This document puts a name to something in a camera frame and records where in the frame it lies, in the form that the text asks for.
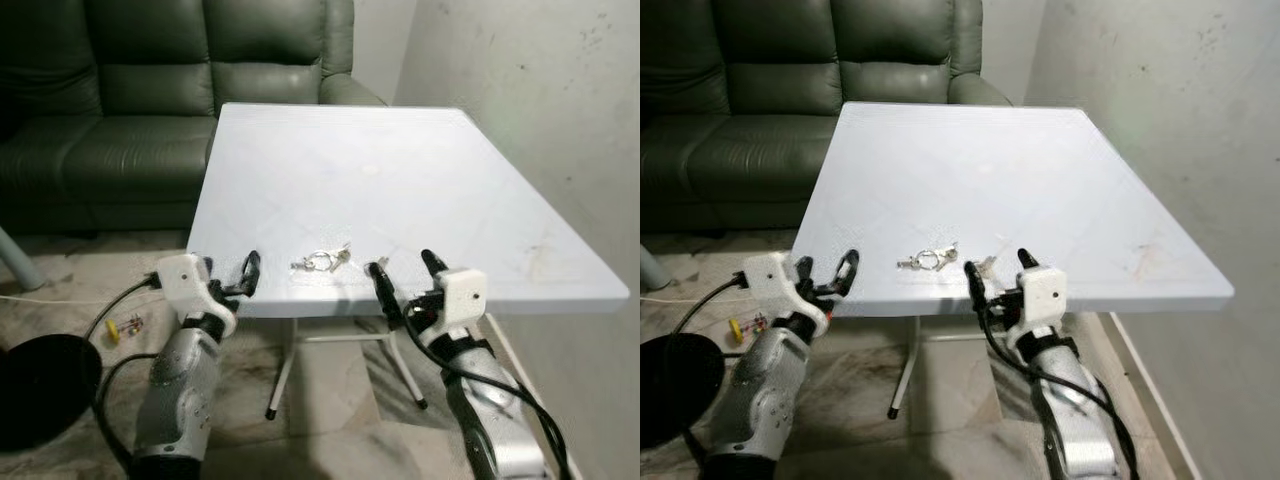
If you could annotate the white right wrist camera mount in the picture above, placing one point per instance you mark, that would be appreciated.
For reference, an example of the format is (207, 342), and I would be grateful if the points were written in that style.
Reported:
(455, 295)
(1040, 295)

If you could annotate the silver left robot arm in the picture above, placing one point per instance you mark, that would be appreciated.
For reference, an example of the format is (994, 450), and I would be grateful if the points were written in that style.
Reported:
(180, 390)
(765, 390)

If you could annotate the white square folding table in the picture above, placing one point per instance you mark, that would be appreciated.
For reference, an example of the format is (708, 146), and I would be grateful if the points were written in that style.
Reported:
(1020, 180)
(400, 180)

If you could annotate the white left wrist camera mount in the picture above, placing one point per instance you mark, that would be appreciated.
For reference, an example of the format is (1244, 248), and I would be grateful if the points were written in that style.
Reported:
(185, 280)
(775, 280)

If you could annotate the dark green leather sofa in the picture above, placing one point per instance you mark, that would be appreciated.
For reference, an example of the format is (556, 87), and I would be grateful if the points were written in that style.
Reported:
(780, 150)
(150, 150)

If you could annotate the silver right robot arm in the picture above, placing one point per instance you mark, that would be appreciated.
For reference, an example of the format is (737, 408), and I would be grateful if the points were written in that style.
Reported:
(1075, 410)
(490, 400)

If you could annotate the small single silver key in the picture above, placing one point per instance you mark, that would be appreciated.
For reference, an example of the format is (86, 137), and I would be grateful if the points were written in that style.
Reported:
(988, 264)
(383, 260)

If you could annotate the black round disc base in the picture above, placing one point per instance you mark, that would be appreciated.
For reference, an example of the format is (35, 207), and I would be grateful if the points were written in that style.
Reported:
(40, 390)
(672, 390)

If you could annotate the grey slanted pole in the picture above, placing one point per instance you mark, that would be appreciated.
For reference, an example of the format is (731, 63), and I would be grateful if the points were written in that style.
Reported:
(20, 265)
(652, 272)

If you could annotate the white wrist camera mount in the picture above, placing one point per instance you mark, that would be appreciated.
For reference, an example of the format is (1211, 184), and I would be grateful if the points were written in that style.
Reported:
(185, 280)
(1040, 295)
(775, 280)
(455, 295)

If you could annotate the small yellow red toy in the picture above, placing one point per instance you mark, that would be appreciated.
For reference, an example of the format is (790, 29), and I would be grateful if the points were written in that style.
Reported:
(113, 331)
(736, 330)

